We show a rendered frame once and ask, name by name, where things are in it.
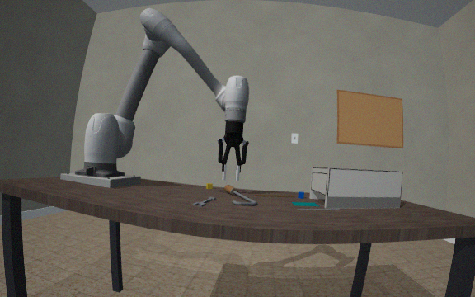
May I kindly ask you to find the grey metal hook with wooden handle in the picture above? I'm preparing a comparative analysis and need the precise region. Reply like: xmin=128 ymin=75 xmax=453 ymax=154
xmin=224 ymin=185 xmax=257 ymax=205

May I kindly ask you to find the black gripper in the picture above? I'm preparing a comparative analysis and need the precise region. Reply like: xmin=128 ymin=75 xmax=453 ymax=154
xmin=218 ymin=121 xmax=249 ymax=181

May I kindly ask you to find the grey combination wrench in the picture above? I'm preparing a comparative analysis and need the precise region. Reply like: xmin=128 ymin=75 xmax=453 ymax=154
xmin=193 ymin=197 xmax=215 ymax=206

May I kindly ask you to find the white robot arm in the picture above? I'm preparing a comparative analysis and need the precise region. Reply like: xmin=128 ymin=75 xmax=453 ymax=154
xmin=75 ymin=8 xmax=249 ymax=177

